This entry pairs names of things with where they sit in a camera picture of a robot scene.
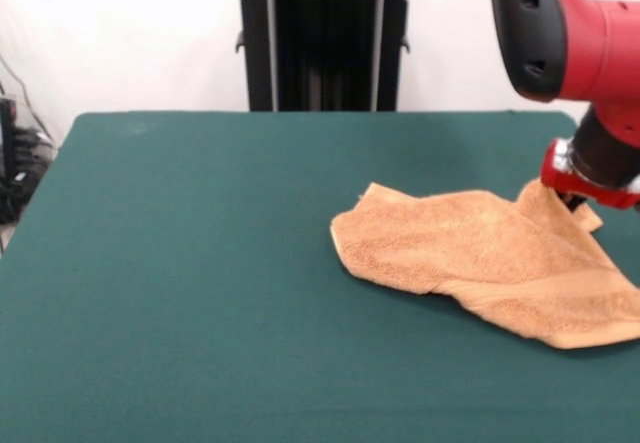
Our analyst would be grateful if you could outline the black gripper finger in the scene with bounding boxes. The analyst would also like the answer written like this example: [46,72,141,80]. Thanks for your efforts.
[560,191,587,214]

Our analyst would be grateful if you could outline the grey wall cable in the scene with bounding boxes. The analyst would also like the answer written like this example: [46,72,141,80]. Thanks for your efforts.
[0,55,51,139]

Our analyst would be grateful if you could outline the orange terry towel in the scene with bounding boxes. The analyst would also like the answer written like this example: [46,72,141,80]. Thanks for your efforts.
[329,178,640,351]

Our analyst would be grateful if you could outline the black electronics box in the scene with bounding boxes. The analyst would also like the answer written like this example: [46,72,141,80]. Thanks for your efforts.
[0,96,19,224]

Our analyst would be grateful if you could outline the dark green table cloth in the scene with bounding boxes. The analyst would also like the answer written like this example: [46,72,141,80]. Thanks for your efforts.
[0,110,640,443]

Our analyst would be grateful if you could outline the black cable bundle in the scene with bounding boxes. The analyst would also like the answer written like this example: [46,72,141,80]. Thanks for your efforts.
[12,128,57,184]

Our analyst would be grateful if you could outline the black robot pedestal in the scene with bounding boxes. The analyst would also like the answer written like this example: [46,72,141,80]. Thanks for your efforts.
[218,0,432,113]

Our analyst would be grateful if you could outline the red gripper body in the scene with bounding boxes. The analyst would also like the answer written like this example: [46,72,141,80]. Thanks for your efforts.
[539,137,640,210]

